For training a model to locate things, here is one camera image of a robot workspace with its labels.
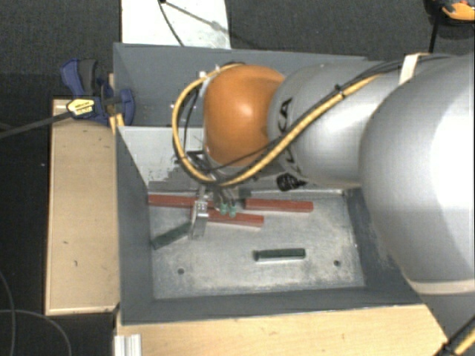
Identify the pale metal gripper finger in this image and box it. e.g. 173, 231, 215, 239
195, 199, 210, 240
189, 200, 198, 240

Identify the dark green flat block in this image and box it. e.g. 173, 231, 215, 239
149, 220, 193, 251
252, 247, 307, 263

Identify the red-brown flat block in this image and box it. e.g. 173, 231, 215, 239
206, 209, 266, 228
243, 197, 315, 214
148, 194, 216, 211

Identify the grey metal bin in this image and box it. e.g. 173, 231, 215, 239
112, 42, 428, 325

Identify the pale wood board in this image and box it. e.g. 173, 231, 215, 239
45, 98, 121, 317

